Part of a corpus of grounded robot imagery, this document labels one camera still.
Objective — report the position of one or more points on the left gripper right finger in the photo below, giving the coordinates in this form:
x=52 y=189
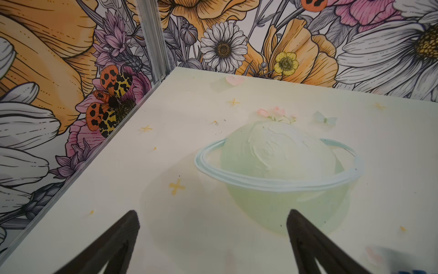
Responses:
x=312 y=248

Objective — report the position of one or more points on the aluminium corner post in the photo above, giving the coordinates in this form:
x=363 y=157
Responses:
x=148 y=12

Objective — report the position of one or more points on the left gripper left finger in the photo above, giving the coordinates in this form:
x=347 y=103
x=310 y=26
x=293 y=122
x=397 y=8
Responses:
x=111 y=252

